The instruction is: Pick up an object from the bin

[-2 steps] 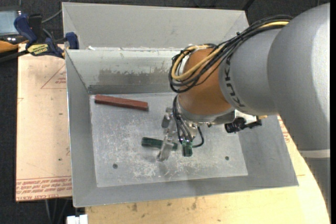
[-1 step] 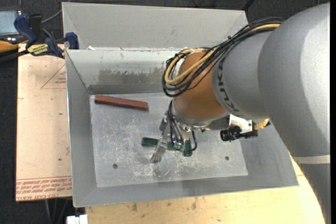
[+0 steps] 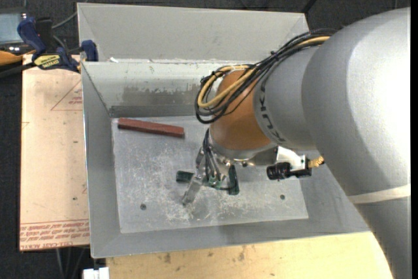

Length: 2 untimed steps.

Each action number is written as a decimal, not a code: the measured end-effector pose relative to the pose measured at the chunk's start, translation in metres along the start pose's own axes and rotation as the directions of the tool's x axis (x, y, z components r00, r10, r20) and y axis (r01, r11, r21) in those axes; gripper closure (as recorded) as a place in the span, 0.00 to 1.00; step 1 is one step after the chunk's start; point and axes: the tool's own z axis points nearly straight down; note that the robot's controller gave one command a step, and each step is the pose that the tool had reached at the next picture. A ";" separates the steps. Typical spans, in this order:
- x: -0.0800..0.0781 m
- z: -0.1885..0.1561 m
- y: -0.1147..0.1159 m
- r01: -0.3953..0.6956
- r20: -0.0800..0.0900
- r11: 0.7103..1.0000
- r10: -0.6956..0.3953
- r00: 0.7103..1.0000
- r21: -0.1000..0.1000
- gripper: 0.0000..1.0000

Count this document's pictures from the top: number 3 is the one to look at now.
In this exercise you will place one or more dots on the dark green flat block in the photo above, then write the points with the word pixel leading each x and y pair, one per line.
pixel 233 181

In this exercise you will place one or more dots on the grey metal bin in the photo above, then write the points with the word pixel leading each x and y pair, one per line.
pixel 156 173

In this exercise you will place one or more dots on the red-brown flat block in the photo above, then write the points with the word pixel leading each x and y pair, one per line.
pixel 150 127

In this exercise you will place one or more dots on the brown cardboard board red print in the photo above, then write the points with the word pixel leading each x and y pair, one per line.
pixel 52 147

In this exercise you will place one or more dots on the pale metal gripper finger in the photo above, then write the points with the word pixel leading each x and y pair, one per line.
pixel 196 187
pixel 188 192

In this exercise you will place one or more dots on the black cylinder on white bracket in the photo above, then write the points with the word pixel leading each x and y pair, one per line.
pixel 280 170

